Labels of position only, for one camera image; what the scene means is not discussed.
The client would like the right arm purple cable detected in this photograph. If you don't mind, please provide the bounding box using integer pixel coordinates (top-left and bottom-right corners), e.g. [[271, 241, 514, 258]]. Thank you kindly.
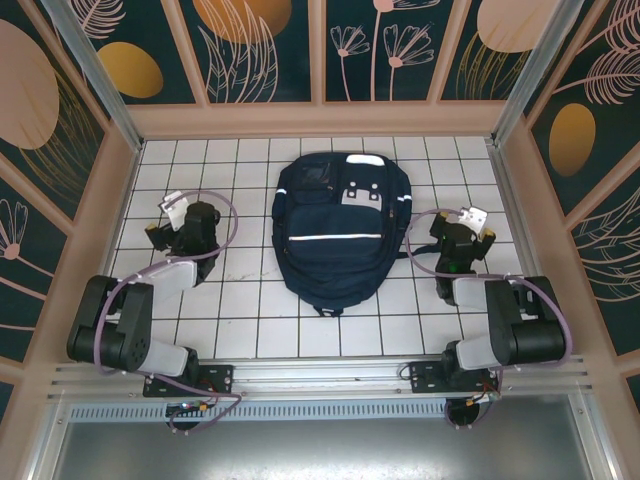
[[405, 208, 575, 431]]

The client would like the navy blue backpack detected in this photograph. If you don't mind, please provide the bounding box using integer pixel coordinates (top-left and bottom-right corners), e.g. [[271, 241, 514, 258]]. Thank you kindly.
[[272, 152, 441, 319]]

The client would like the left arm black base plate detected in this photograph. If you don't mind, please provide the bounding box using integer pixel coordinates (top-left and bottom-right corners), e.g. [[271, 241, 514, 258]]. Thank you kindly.
[[143, 363, 236, 399]]

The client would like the aluminium front rail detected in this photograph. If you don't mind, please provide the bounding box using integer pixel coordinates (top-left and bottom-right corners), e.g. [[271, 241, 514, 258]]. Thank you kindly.
[[47, 353, 594, 402]]

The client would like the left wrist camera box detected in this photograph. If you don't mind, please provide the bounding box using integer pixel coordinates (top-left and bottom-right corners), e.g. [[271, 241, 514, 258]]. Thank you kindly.
[[158, 191, 187, 232]]

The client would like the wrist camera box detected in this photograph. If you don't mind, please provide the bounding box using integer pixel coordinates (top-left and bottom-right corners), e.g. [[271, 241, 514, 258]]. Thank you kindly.
[[456, 204, 489, 234], [158, 191, 187, 232]]

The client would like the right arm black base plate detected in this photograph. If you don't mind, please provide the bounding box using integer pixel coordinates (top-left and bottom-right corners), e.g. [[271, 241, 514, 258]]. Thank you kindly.
[[408, 360, 501, 396]]

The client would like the aluminium side rail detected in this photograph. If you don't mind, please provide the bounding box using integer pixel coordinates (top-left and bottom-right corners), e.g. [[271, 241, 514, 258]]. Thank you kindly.
[[487, 142, 569, 357]]

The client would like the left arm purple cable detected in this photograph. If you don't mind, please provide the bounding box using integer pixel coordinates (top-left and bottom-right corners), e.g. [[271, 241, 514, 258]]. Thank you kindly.
[[94, 190, 242, 435]]

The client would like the grey steel sheet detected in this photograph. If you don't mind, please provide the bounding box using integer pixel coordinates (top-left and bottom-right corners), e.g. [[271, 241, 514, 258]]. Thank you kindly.
[[49, 422, 619, 480]]

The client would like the slotted grey cable duct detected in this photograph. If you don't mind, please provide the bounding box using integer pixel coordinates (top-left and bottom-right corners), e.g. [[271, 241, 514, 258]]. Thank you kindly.
[[67, 402, 451, 424]]

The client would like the aluminium corner post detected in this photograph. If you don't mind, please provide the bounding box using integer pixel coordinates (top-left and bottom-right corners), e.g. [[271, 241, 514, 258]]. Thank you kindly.
[[41, 0, 147, 152], [491, 0, 587, 147]]

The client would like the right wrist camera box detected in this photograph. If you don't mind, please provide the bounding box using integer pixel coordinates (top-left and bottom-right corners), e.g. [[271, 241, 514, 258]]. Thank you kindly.
[[456, 204, 489, 234]]

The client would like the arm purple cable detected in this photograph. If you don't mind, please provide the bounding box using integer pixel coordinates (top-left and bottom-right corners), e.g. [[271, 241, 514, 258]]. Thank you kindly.
[[94, 190, 242, 435], [405, 208, 575, 431]]

